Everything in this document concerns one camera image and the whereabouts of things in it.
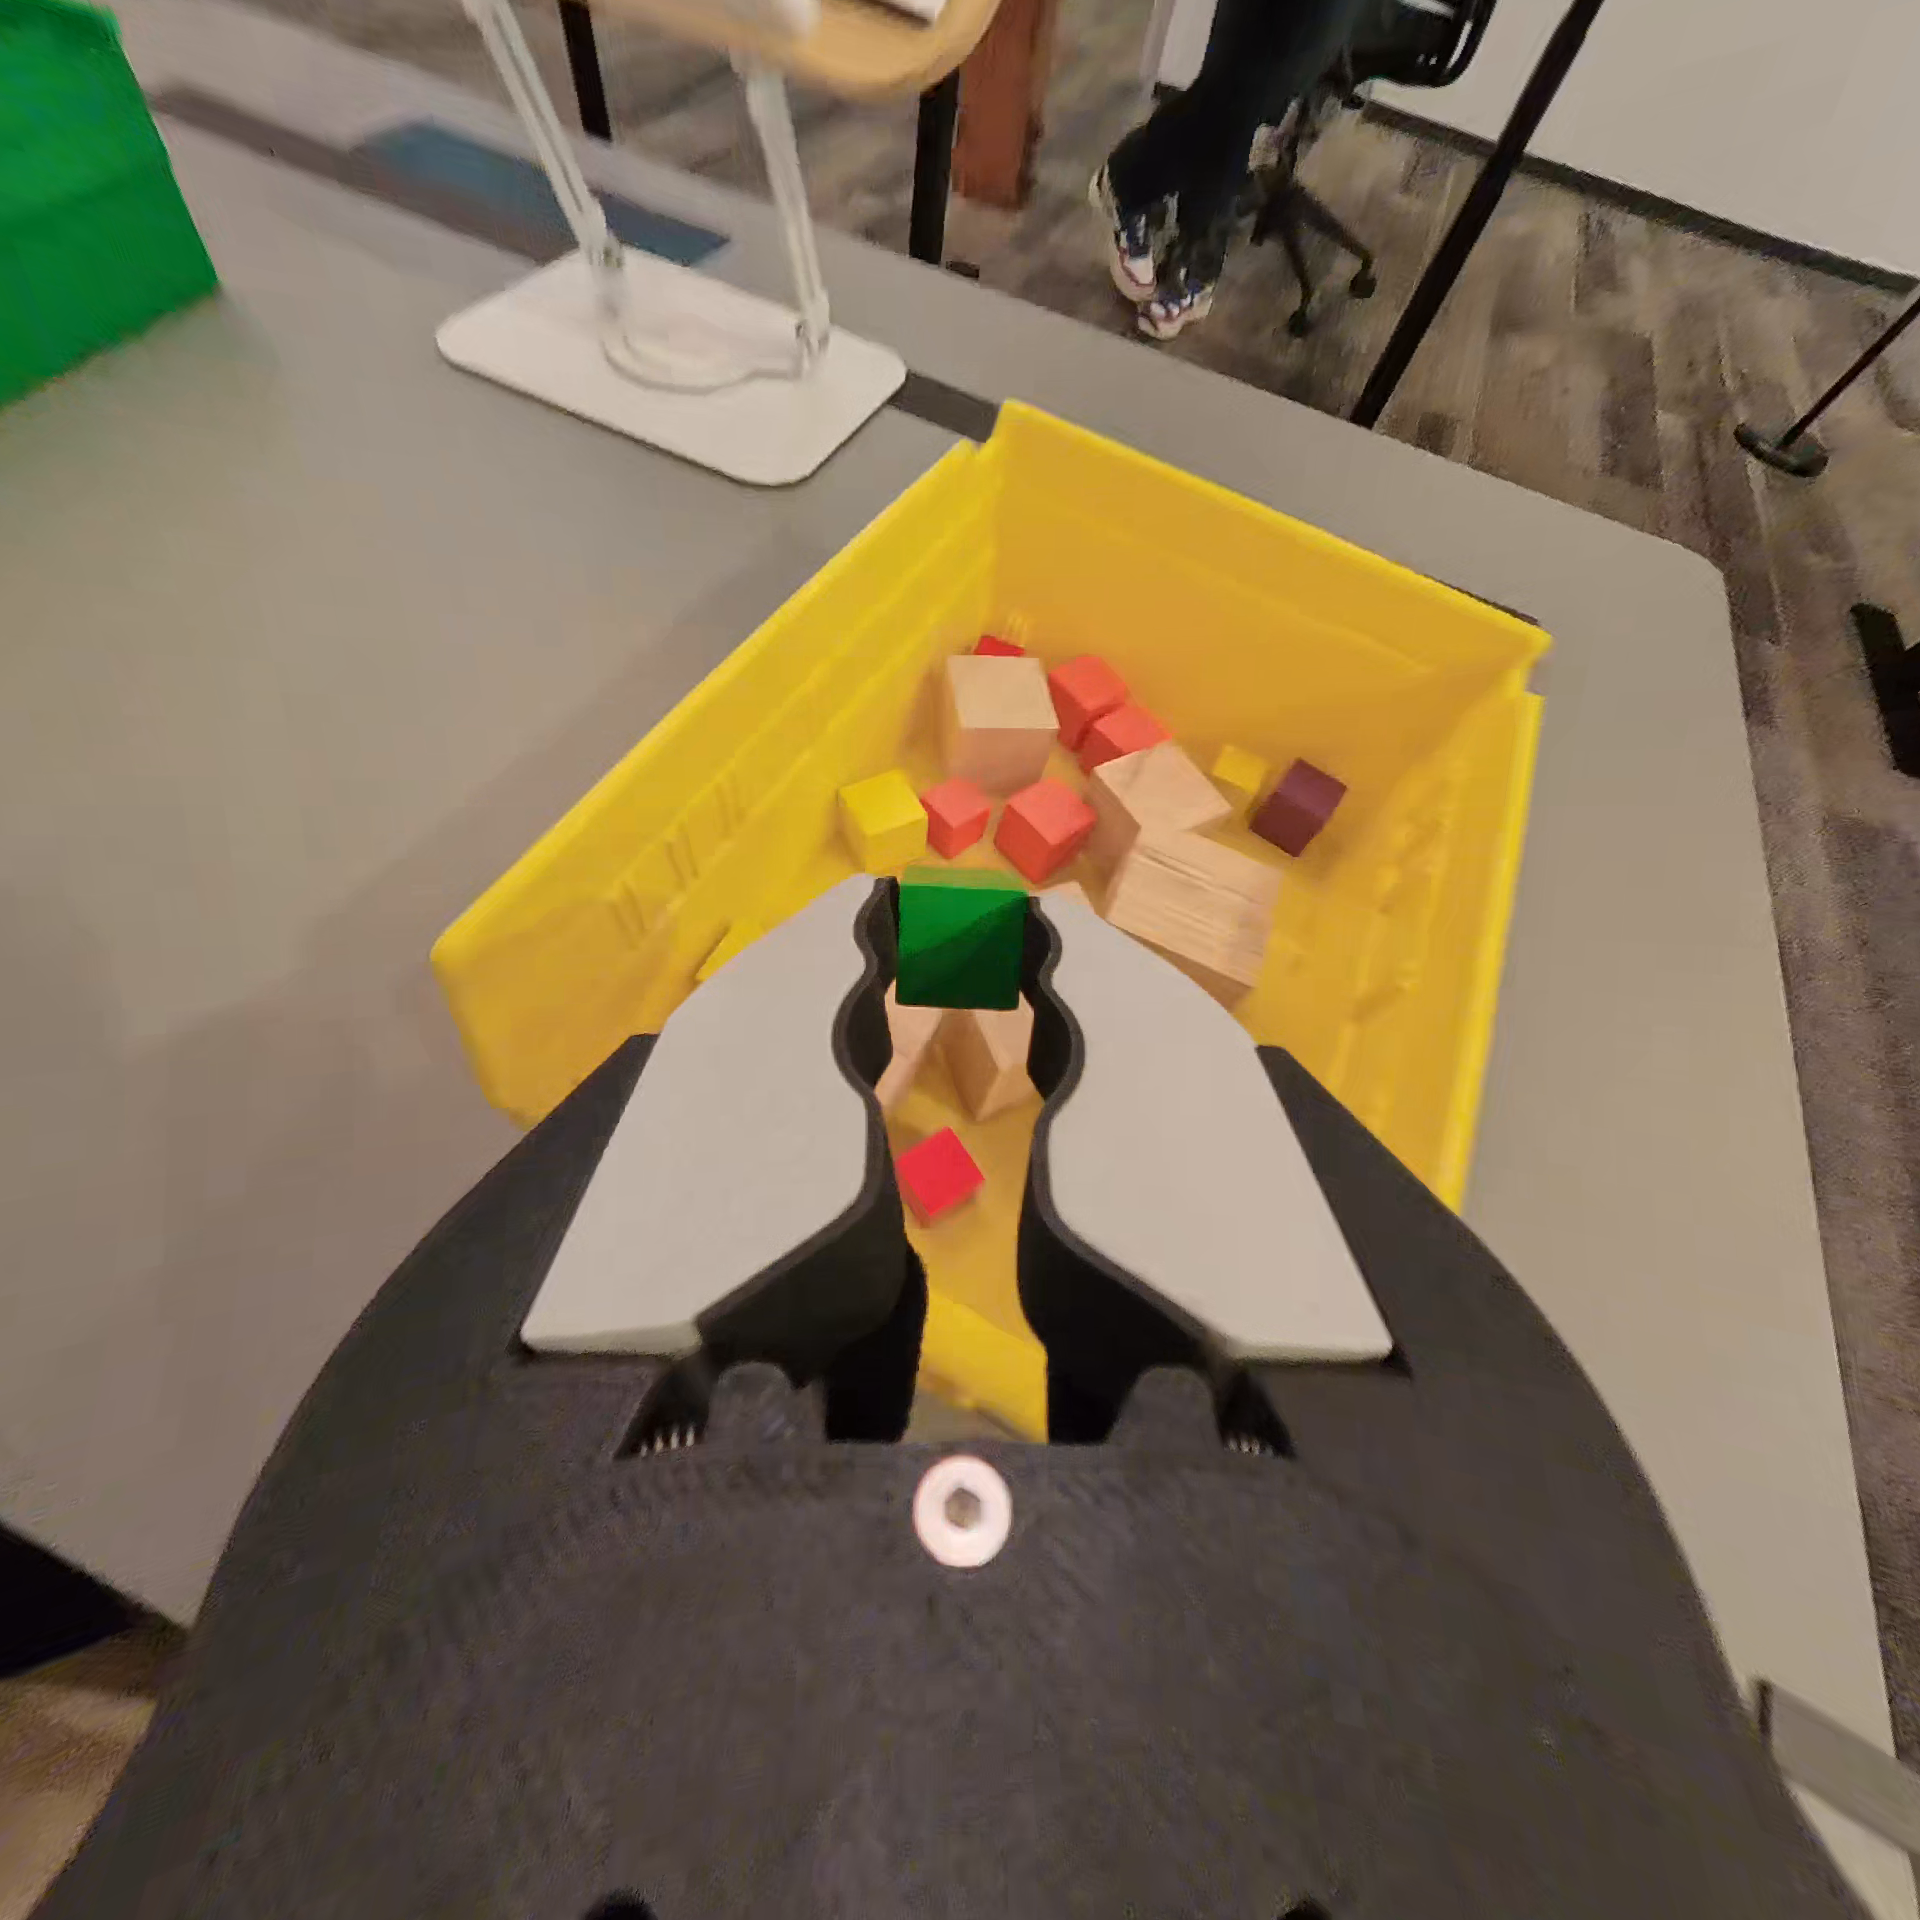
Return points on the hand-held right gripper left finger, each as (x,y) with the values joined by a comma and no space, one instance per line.
(720,1170)

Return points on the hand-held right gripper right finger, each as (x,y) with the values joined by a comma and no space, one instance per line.
(1201,1185)

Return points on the pile of wooden cubes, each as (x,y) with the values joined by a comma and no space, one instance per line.
(1184,902)

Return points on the green wooden cube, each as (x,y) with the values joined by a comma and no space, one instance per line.
(961,938)

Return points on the yellow plastic box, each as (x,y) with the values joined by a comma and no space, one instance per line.
(1201,599)

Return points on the green plastic box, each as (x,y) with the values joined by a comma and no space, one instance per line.
(90,225)

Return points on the wooden document stand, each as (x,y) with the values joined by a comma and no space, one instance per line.
(675,405)

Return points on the black office chair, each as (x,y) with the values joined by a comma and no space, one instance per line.
(1320,225)

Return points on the metal table bracket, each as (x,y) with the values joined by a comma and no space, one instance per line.
(1844,1756)

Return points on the wooden post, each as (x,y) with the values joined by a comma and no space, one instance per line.
(1002,106)

